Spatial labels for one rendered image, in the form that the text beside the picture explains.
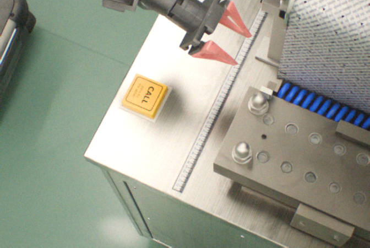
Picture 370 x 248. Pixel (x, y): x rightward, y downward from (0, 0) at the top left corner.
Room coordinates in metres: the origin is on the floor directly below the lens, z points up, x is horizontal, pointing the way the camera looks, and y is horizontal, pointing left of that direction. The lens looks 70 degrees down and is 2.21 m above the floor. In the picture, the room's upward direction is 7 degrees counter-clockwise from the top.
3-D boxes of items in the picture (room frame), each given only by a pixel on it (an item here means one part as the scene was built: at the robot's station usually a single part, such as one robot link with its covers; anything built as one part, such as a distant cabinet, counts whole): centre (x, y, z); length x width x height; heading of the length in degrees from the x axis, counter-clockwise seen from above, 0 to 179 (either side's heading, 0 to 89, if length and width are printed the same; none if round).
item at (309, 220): (0.21, -0.21, 0.96); 0.10 x 0.03 x 0.11; 58
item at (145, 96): (0.52, 0.07, 0.91); 0.07 x 0.07 x 0.02; 58
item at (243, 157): (0.34, -0.09, 1.05); 0.04 x 0.04 x 0.04
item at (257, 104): (0.43, -0.13, 1.05); 0.04 x 0.04 x 0.04
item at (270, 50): (0.59, -0.19, 1.05); 0.06 x 0.05 x 0.31; 58
